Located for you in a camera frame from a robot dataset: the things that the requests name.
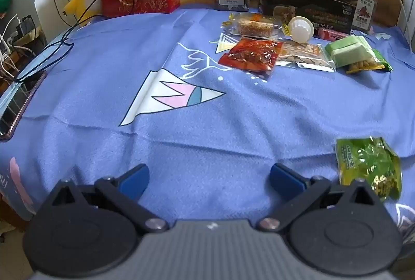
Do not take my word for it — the yellow peanut packet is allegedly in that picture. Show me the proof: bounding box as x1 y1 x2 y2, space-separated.
345 58 386 74

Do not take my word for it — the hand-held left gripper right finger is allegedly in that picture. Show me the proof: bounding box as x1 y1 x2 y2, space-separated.
258 162 385 232

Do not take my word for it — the small pink packet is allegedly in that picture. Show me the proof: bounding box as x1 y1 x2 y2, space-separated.
313 28 349 41

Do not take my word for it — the pecan nut jar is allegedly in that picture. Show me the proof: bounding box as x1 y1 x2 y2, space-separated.
344 0 378 34

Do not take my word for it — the smartphone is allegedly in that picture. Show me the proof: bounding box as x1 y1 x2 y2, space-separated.
0 71 47 141

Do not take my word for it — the clear seed packet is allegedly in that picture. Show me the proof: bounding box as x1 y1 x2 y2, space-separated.
275 40 338 73

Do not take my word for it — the light green pastry packet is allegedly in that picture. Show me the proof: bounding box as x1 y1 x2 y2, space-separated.
325 35 378 68

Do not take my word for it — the blue printed blanket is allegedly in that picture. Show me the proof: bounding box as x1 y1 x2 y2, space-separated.
0 4 415 235

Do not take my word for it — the black charger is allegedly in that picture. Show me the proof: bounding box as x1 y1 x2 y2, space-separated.
16 16 39 40

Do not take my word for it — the white jelly cup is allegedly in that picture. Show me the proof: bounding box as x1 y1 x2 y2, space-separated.
288 16 314 42

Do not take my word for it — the dark green snack packet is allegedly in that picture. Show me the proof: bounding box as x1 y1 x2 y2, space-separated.
373 50 393 71

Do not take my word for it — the clear pastry packet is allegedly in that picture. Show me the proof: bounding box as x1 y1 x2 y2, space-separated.
222 12 286 40

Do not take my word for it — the red spicy snack packet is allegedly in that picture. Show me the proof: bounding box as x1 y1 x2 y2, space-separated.
218 37 282 83

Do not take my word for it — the black tin box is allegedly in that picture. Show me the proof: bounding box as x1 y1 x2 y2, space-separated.
258 0 357 36

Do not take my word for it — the crinkled green foil packet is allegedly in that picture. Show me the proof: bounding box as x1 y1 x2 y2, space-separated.
335 136 403 201

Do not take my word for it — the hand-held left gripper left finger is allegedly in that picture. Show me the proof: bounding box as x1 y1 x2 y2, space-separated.
49 164 169 233

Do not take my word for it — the black cable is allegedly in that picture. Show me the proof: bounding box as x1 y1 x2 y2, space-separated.
15 0 133 83

